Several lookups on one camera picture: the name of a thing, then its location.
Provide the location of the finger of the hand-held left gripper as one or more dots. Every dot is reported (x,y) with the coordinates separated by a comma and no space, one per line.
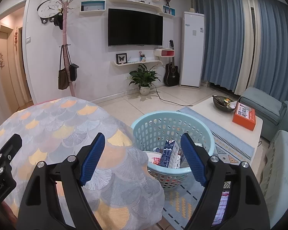
(13,146)

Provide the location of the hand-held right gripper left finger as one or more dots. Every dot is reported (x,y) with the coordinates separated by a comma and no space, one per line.
(92,160)

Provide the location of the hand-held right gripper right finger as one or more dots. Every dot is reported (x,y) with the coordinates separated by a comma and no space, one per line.
(193,160)

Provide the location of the white printed carton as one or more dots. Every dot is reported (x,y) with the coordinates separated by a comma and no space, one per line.
(175,160)

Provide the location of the blue white milk carton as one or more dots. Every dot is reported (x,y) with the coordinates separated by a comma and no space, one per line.
(166,153)

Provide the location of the red white noodle cup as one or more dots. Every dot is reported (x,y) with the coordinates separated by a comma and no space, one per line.
(153,159)

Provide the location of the light blue plastic basket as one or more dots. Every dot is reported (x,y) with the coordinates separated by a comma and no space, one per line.
(158,122)

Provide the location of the blue patterned rug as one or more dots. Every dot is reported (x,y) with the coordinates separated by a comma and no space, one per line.
(230,146)

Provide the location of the scale-print blanket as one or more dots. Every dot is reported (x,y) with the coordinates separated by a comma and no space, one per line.
(62,124)

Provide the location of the white coffee table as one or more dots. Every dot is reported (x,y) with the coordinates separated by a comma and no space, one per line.
(216,117)

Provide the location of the dark printed packet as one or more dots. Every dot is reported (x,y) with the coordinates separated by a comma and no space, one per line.
(222,203)

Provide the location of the dark bowl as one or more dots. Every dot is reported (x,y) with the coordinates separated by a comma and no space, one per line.
(222,104)

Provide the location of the orange tissue box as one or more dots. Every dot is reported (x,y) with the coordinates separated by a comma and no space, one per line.
(243,117)

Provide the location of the brown hanging bag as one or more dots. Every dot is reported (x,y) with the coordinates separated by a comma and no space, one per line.
(63,79)

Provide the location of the black acoustic guitar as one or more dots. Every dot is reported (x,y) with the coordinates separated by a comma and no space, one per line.
(171,75)

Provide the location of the black hanging bag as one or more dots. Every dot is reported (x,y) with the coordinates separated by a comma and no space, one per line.
(73,73)

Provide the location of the sofa with grey cover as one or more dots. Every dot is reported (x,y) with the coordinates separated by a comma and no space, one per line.
(283,172)

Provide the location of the teal armchair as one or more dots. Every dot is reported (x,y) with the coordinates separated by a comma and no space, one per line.
(266,105)

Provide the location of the potted green plant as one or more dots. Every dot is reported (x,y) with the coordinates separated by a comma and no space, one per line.
(142,76)

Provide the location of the white refrigerator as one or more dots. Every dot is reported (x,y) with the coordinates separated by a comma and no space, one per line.
(192,52)

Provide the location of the short curved white shelf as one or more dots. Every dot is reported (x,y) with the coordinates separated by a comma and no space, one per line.
(139,63)

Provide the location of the white red box shelf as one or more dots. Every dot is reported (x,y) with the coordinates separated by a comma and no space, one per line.
(164,52)

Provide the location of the beige curtain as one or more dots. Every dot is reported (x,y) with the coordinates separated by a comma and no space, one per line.
(247,52)

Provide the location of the blue curtain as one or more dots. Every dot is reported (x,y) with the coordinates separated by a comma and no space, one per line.
(276,52)
(218,40)

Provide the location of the pink coat rack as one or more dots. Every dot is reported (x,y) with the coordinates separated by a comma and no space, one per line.
(65,33)

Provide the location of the black cap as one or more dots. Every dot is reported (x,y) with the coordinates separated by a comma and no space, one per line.
(58,21)

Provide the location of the small blue box shelf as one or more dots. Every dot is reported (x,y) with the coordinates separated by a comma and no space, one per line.
(169,10)

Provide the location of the white teal box shelf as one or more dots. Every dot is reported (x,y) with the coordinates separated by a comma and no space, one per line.
(93,6)

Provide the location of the long curved white shelf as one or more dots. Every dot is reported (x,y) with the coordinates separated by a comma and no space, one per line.
(134,2)

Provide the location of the black butterfly picture frame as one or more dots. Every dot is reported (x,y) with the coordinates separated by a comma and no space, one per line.
(121,58)

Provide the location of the white light switch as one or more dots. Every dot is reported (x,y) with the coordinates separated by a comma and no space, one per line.
(28,40)

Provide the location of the black wall television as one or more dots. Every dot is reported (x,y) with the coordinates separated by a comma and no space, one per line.
(135,27)

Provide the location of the panda wall clock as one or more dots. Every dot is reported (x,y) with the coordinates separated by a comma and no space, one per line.
(48,8)

